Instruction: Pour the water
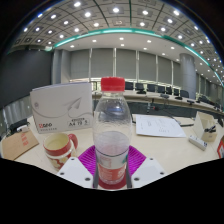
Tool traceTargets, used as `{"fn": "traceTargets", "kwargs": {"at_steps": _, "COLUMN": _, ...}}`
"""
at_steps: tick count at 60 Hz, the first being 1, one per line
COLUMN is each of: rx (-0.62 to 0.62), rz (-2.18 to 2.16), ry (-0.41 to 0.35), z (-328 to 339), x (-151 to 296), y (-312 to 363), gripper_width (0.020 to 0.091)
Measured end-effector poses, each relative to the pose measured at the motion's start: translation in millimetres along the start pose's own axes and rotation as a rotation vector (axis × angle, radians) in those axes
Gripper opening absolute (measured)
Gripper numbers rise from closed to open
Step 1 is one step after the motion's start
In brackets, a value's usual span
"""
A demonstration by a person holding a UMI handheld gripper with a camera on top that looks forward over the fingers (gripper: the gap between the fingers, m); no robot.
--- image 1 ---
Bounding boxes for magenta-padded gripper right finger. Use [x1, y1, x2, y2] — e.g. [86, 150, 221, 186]
[126, 145, 167, 190]

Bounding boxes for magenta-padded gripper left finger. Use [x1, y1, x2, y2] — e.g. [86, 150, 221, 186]
[57, 144, 98, 189]

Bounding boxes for clear red-capped water bottle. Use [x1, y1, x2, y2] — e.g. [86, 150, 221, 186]
[92, 76, 133, 188]

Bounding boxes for red floral ceramic mug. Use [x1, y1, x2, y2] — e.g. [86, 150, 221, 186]
[42, 132, 79, 171]

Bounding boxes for white printed paper sheets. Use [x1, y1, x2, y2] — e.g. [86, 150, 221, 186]
[132, 113, 187, 139]

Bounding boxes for white power strip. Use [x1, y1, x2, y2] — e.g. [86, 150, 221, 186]
[188, 133, 209, 151]

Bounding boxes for brown kraft paper envelope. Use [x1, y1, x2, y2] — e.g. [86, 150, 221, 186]
[0, 129, 40, 162]

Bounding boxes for white copy paper box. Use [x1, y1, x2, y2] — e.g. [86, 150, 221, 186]
[29, 81, 94, 135]

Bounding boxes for small beige cardboard box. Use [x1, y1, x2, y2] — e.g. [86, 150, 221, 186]
[193, 111, 218, 143]

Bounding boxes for long curved conference desk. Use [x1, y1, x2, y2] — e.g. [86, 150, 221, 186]
[91, 89, 224, 119]

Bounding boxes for black power adapter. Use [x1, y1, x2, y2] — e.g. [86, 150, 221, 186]
[8, 117, 30, 134]

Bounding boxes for row of black office chairs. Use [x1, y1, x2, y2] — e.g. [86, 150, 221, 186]
[124, 80, 191, 99]

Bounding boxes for round ceiling lights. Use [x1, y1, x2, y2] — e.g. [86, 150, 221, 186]
[13, 0, 224, 74]

